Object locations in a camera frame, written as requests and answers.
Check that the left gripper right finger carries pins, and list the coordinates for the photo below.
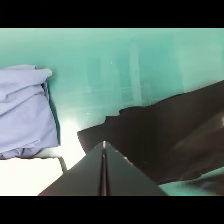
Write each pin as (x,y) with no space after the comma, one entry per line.
(128,180)

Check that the dark brown shirt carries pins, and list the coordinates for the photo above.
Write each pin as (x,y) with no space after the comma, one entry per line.
(156,136)

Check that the lavender garment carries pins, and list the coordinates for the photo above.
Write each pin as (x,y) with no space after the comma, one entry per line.
(23,110)

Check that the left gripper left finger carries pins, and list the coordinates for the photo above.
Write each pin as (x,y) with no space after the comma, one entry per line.
(81,180)

